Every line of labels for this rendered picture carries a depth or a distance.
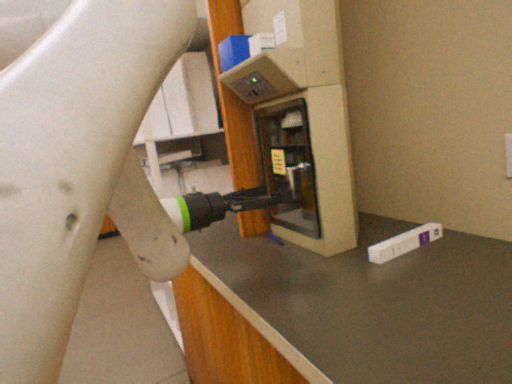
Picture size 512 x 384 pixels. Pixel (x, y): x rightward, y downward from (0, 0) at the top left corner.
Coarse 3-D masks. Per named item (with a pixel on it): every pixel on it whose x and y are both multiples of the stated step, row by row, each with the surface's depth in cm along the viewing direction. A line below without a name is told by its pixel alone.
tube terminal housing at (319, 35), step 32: (256, 0) 106; (288, 0) 92; (320, 0) 91; (256, 32) 110; (288, 32) 95; (320, 32) 92; (320, 64) 93; (288, 96) 101; (320, 96) 94; (320, 128) 95; (320, 160) 96; (352, 160) 117; (320, 192) 97; (352, 192) 106; (352, 224) 103
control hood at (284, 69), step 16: (288, 48) 89; (240, 64) 98; (256, 64) 93; (272, 64) 88; (288, 64) 89; (304, 64) 91; (224, 80) 113; (272, 80) 95; (288, 80) 91; (304, 80) 91; (240, 96) 116; (272, 96) 104
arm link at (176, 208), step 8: (160, 200) 82; (168, 200) 82; (176, 200) 83; (184, 200) 83; (168, 208) 80; (176, 208) 81; (184, 208) 82; (176, 216) 81; (184, 216) 81; (176, 224) 80; (184, 224) 82; (184, 232) 84
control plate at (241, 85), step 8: (256, 72) 96; (240, 80) 106; (248, 80) 103; (256, 80) 100; (264, 80) 97; (240, 88) 111; (248, 88) 108; (256, 88) 105; (264, 88) 102; (272, 88) 99; (248, 96) 113; (256, 96) 109
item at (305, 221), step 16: (256, 112) 118; (272, 112) 108; (288, 112) 100; (304, 112) 93; (272, 128) 110; (288, 128) 102; (304, 128) 95; (272, 144) 112; (288, 144) 103; (304, 144) 96; (288, 160) 105; (304, 160) 98; (272, 176) 116; (304, 176) 99; (272, 192) 119; (304, 192) 101; (272, 208) 121; (288, 208) 111; (304, 208) 103; (288, 224) 113; (304, 224) 104
